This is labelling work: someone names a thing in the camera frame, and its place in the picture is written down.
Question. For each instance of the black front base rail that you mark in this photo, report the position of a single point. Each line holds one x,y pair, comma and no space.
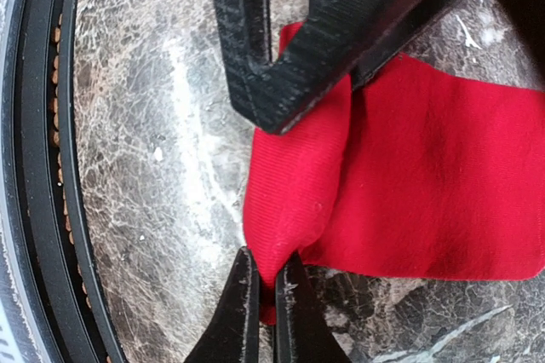
51,234

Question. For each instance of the red white sock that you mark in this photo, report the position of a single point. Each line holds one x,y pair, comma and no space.
420,174

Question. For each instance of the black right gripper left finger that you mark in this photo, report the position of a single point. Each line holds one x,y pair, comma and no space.
233,332

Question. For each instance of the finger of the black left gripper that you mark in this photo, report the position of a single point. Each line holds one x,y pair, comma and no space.
339,37
245,36

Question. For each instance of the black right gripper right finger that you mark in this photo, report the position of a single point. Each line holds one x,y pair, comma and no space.
301,333

